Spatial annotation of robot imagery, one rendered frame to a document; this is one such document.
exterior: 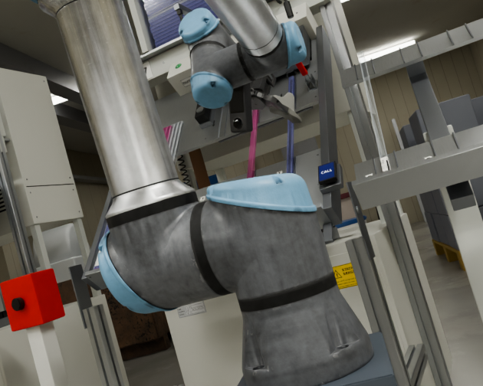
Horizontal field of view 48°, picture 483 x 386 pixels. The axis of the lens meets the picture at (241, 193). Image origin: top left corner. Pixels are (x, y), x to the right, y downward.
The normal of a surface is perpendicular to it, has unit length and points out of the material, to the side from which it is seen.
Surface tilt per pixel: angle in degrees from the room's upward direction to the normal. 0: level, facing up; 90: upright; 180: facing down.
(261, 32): 150
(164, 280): 109
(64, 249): 80
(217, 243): 87
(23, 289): 90
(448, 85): 90
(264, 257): 90
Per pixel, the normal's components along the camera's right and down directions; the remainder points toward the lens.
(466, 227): -0.33, 0.03
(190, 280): -0.15, 0.49
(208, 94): 0.07, 0.84
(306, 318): 0.05, -0.39
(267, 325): -0.54, -0.22
